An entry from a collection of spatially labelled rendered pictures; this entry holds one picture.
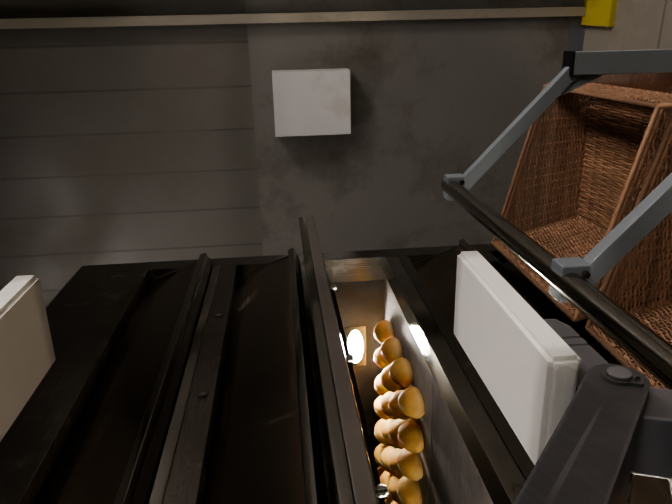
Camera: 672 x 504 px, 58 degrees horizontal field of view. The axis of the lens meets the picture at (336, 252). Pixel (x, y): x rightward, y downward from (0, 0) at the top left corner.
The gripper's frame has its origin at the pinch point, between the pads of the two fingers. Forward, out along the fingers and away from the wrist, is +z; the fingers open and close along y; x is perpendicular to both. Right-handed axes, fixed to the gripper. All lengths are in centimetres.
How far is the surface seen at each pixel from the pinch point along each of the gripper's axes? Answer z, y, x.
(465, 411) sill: 73, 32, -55
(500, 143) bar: 93, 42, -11
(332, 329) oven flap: 79, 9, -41
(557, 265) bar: 46, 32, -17
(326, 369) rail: 66, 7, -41
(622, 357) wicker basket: 81, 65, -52
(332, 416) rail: 54, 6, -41
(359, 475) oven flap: 41, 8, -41
